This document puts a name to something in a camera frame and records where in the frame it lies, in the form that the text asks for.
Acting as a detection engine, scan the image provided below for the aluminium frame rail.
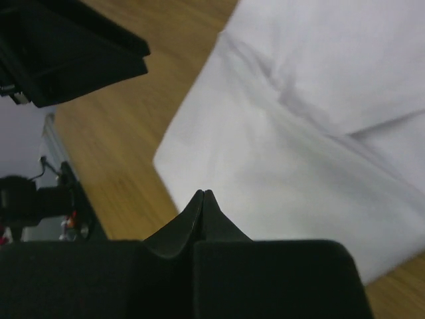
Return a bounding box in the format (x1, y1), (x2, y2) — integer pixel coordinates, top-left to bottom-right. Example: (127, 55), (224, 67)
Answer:
(40, 113), (70, 178)

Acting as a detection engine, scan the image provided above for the white t shirt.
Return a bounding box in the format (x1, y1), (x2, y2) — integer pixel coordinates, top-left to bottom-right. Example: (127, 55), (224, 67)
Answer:
(153, 1), (424, 283)

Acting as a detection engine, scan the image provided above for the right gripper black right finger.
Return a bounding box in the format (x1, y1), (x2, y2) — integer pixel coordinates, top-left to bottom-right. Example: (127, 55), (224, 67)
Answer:
(193, 191), (373, 318)

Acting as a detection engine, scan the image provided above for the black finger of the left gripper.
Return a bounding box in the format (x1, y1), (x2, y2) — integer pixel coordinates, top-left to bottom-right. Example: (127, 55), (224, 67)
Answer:
(1, 1), (150, 108)

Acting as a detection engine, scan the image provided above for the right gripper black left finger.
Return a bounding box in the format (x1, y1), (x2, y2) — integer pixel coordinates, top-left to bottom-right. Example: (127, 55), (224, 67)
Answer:
(1, 191), (203, 318)

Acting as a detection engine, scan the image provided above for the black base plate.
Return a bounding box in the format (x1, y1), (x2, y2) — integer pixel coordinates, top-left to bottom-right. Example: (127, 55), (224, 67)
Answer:
(58, 161), (108, 242)

